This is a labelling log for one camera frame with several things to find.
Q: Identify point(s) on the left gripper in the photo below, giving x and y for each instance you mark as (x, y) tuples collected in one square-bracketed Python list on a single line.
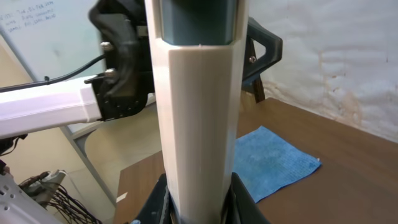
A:
[(124, 37)]

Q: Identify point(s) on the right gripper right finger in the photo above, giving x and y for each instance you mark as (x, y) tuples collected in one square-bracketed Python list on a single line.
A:
[(244, 208)]

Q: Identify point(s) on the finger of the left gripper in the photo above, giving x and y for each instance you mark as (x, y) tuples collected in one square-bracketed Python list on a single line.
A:
[(267, 40)]

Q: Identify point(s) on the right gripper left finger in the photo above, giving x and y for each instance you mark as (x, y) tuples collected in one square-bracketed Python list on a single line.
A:
[(154, 208)]

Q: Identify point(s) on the white pipette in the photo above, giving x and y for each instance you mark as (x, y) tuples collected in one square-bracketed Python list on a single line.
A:
[(199, 124)]

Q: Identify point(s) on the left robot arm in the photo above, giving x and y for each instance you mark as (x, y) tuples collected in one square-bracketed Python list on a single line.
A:
[(46, 104)]

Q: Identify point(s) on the blue cloth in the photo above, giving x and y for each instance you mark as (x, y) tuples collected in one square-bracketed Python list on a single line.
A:
[(270, 161)]

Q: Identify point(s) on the whiteboard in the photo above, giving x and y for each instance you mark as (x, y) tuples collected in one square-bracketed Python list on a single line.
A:
[(62, 31)]

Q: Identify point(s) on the grey perforated metal frame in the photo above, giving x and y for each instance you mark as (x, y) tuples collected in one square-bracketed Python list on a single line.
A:
[(18, 205)]

